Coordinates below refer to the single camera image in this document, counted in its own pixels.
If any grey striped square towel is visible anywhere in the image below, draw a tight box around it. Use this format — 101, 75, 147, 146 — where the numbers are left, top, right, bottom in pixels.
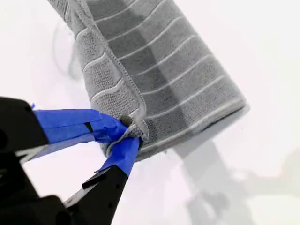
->
46, 0, 250, 162

